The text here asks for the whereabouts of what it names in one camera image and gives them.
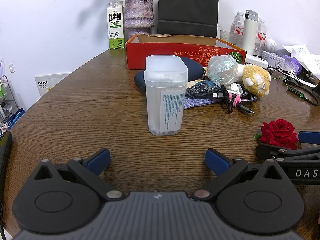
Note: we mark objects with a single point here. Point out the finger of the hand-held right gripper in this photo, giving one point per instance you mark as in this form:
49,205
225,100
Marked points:
310,137
267,150

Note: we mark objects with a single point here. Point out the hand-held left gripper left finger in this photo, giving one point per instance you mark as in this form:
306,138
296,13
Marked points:
98,161

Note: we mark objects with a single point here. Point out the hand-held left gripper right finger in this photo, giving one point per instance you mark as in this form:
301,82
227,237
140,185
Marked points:
216,161

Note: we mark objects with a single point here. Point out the red artificial rose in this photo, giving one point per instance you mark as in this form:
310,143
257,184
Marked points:
277,130

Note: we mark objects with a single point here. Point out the purple knit pouch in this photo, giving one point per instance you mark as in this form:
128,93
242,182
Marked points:
200,103

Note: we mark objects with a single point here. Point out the translucent cotton swab container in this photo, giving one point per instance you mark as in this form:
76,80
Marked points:
160,100

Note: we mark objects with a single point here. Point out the red cardboard box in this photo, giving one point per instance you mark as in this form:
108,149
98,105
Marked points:
155,55

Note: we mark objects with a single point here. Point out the brown wooden desktop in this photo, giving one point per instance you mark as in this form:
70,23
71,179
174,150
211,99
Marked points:
100,105

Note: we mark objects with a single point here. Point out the green neckband earphones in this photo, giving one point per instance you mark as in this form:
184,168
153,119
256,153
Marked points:
296,91

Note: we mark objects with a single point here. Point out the pink pipe cleaner tie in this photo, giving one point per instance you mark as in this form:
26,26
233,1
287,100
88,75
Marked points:
236,100

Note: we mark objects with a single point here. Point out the yellow white plush toy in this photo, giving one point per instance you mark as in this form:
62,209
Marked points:
255,80

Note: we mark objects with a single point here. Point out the dark blue snack packet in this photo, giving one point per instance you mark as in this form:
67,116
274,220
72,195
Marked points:
202,88

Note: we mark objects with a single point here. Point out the purple plastic bag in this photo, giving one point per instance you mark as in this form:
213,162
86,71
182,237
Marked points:
291,62

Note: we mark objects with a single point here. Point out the pile of white papers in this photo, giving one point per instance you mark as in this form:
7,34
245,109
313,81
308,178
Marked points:
307,60

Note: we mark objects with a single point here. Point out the pale patterned tissue box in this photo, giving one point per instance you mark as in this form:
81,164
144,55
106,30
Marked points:
273,58

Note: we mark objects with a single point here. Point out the white rectangular power bank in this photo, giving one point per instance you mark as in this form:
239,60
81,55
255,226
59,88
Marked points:
255,60

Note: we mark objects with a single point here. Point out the crumpled clear plastic bag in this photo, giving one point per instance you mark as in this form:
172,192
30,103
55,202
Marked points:
222,68

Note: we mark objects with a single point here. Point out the blue white printed box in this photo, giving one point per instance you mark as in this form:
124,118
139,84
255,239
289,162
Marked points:
16,117

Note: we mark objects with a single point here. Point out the black electronic device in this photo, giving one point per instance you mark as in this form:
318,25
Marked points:
3,155

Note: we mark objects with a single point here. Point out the navy blue zip case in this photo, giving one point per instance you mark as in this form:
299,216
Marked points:
193,67

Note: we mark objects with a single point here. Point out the white round speaker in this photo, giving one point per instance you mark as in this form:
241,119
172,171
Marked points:
271,45

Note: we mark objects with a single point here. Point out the white thermos bottle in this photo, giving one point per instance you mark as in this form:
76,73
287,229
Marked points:
250,35

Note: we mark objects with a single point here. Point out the clear glass cup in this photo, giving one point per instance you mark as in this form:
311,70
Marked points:
226,37

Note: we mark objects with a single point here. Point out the green white milk carton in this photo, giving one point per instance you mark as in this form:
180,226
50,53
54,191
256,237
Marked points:
115,30

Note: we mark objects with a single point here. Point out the purple marbled vase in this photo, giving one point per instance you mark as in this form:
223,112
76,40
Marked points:
138,15

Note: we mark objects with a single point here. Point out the black paper bag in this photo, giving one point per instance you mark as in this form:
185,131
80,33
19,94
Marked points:
187,5

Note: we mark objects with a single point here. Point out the white wall socket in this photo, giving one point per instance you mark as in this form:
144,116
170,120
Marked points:
11,68

